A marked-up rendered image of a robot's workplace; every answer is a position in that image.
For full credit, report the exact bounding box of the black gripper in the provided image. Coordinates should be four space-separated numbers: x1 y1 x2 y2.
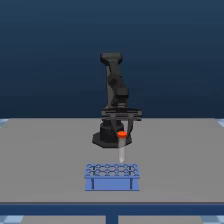
100 107 143 138

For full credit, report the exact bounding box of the clear tube with orange cap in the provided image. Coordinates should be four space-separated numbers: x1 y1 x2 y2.
117 131 128 165

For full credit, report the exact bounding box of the blue tube rack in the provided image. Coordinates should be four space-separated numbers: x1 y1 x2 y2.
84 163 141 192

